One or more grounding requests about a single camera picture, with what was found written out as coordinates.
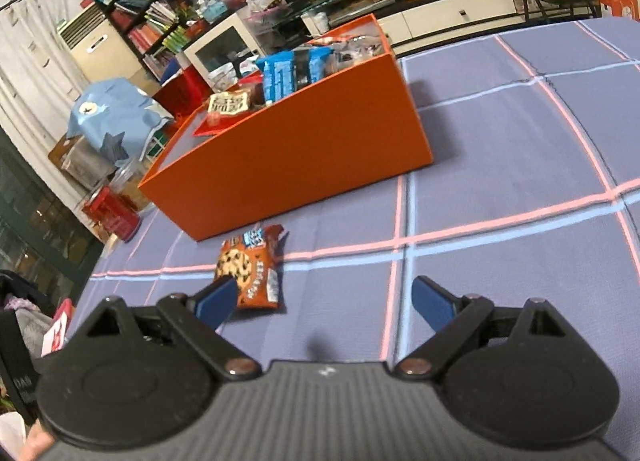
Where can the red peanut snack packet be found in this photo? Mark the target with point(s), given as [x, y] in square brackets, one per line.
[227, 103]

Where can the white curtain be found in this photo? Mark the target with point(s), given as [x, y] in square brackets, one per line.
[30, 66]

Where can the white floor air conditioner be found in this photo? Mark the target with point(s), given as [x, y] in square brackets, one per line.
[100, 51]

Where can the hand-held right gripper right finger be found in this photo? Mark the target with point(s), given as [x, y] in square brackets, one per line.
[432, 303]

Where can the red gift box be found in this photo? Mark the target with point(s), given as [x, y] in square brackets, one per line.
[182, 91]

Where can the clear red date packet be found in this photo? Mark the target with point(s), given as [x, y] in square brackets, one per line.
[355, 48]

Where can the black bookshelf with books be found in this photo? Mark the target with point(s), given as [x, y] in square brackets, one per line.
[135, 6]

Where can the clear plastic cup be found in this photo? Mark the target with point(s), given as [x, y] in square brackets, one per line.
[127, 181]

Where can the chocolate chip cookie packet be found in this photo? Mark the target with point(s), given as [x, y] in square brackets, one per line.
[245, 266]

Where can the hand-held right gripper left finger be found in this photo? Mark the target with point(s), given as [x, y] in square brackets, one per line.
[217, 302]

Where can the white glass-door cabinet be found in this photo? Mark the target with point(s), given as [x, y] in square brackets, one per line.
[220, 51]

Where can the blue plaid tablecloth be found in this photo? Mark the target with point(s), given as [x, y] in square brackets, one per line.
[500, 151]

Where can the blue star-printed cloth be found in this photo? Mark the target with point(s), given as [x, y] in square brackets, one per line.
[115, 111]

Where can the red white carton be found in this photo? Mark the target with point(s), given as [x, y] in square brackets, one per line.
[57, 328]

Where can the blue black cookie packet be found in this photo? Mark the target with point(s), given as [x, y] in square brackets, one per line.
[277, 76]

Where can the white glass television stand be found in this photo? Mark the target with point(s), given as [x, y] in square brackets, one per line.
[450, 16]

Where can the red drink can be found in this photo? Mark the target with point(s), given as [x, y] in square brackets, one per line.
[117, 218]

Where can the orange cardboard box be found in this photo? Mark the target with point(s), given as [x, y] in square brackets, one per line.
[300, 156]

